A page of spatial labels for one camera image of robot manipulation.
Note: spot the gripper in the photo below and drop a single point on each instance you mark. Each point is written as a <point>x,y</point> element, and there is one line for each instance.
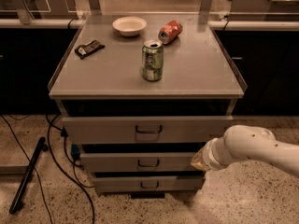
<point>210,156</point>

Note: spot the grey drawer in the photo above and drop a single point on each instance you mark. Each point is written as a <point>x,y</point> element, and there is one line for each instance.
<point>137,162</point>
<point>147,181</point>
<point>121,130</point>

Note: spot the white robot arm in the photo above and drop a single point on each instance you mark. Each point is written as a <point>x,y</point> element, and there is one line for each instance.
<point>245,143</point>

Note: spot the grey bottom drawer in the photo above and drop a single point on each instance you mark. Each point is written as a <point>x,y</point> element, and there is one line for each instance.
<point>147,181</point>

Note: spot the grey drawer cabinet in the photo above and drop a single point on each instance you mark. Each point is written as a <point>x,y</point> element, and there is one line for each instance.
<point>141,107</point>

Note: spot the grey top drawer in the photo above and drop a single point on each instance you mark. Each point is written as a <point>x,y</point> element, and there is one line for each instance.
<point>121,130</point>

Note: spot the green soda can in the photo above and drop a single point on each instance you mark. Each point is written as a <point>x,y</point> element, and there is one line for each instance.
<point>152,60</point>

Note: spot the blue plug box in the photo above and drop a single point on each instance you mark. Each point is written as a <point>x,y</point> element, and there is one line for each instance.
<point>75,152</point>

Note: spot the orange soda can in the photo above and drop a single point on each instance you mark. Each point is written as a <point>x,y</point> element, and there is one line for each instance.
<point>170,31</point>

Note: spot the white bowl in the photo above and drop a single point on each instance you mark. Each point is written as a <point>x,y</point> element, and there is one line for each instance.
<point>129,26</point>

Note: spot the black bar on floor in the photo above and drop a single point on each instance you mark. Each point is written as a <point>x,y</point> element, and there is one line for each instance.
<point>17,201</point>

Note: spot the dark snack wrapper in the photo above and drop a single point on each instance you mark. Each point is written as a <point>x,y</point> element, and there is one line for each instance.
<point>88,49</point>

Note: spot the white horizontal rail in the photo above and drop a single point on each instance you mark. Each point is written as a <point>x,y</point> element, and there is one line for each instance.
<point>216,25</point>

